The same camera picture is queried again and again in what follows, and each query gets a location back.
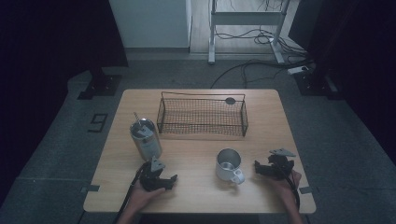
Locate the black wire mesh basket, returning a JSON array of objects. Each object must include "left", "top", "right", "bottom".
[{"left": 156, "top": 91, "right": 249, "bottom": 138}]

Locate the person's right hand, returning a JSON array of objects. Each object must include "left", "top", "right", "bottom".
[{"left": 268, "top": 169, "right": 303, "bottom": 203}]

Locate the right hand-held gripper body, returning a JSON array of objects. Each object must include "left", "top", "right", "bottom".
[{"left": 267, "top": 147, "right": 297, "bottom": 181}]

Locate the white metal desk frame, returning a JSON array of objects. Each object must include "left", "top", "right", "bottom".
[{"left": 207, "top": 0, "right": 292, "bottom": 65}]

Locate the tangle of floor cables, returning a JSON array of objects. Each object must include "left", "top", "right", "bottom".
[{"left": 214, "top": 27, "right": 308, "bottom": 57}]

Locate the dark curtain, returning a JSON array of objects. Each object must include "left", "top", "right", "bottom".
[
  {"left": 289, "top": 0, "right": 396, "bottom": 154},
  {"left": 0, "top": 0, "right": 130, "bottom": 200}
]

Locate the white power strip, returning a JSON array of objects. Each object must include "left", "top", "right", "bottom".
[{"left": 286, "top": 64, "right": 311, "bottom": 76}]

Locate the person's left hand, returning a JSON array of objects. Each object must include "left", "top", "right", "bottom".
[{"left": 128, "top": 182, "right": 166, "bottom": 213}]

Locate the left hand-held gripper black cable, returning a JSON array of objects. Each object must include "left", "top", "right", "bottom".
[{"left": 112, "top": 161, "right": 148, "bottom": 224}]

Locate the white cabinet panel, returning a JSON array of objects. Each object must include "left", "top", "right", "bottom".
[{"left": 108, "top": 0, "right": 192, "bottom": 49}]

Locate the silver metal mug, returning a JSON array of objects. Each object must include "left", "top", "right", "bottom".
[{"left": 215, "top": 147, "right": 246, "bottom": 186}]

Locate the long black floor cable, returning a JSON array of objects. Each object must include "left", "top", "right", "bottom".
[{"left": 209, "top": 59, "right": 313, "bottom": 90}]

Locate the hand-held gripper black cable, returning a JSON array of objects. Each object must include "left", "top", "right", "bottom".
[
  {"left": 279, "top": 166, "right": 302, "bottom": 210},
  {"left": 112, "top": 161, "right": 148, "bottom": 224}
]

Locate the right hand-held gripper black cable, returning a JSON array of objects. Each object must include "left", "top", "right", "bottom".
[{"left": 279, "top": 166, "right": 302, "bottom": 210}]

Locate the black stand base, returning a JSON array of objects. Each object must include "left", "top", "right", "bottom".
[
  {"left": 293, "top": 69, "right": 340, "bottom": 101},
  {"left": 77, "top": 66, "right": 123, "bottom": 101}
]

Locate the steel tumbler with straw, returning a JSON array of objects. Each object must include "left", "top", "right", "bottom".
[{"left": 129, "top": 111, "right": 163, "bottom": 162}]

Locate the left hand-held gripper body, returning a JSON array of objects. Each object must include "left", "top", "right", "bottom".
[{"left": 138, "top": 157, "right": 167, "bottom": 191}]

